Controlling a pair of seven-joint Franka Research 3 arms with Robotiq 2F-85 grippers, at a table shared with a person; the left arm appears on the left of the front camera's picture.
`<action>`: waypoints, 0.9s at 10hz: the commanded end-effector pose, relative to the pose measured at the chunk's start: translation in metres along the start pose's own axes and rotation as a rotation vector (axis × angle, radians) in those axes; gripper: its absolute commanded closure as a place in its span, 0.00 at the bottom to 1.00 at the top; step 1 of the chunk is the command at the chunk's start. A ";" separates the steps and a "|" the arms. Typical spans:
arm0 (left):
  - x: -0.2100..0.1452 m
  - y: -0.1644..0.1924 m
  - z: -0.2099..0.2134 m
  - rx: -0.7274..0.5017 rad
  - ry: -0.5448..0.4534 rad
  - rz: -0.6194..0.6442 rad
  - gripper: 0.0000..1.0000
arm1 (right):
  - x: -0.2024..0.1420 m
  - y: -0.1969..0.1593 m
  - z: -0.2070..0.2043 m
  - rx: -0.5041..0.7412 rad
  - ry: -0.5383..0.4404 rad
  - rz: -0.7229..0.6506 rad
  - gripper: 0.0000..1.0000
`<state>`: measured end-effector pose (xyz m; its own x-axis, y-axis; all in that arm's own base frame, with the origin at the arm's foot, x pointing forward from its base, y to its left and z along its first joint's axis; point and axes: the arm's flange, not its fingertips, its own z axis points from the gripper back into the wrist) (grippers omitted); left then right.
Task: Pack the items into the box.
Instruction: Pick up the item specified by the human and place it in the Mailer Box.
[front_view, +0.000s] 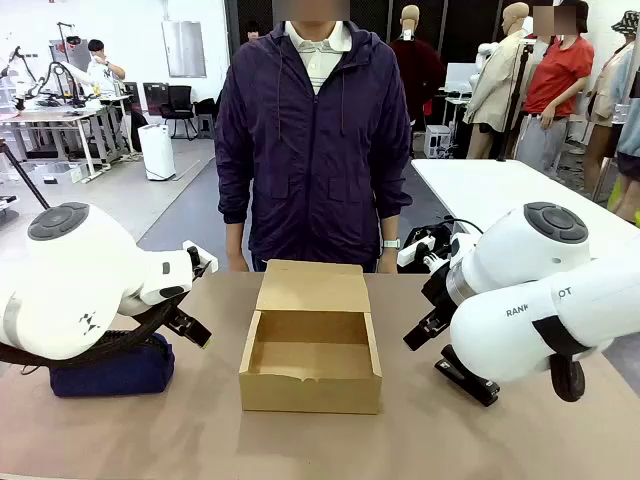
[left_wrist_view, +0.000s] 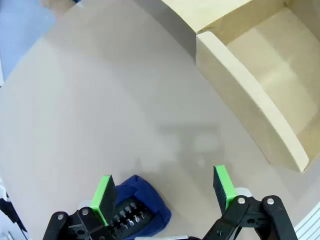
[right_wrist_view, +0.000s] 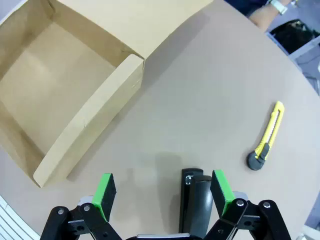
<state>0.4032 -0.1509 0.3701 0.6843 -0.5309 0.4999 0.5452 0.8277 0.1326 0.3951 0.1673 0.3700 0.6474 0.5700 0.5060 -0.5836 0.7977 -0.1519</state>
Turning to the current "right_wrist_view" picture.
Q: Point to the person's left forearm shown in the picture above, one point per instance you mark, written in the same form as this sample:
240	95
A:
262	17

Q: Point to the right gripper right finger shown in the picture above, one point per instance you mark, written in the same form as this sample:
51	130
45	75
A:
222	197

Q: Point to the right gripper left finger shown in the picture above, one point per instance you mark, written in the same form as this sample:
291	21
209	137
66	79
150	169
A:
102	200

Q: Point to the white ribbed panel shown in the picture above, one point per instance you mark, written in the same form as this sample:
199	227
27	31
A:
12	222

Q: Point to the black stapler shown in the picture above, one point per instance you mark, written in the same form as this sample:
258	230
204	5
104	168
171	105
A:
197	205

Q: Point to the white wristwatch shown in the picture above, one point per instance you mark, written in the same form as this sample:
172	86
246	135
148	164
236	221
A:
280	6

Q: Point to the black bag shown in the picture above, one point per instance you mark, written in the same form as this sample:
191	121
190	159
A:
292	35

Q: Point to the person in navy jacket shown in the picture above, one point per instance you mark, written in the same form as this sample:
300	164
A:
240	5

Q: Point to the open brown cardboard box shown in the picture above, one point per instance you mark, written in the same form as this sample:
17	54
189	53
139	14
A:
62	87

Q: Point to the yellow black utility knife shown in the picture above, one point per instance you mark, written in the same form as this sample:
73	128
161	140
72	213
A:
271	127

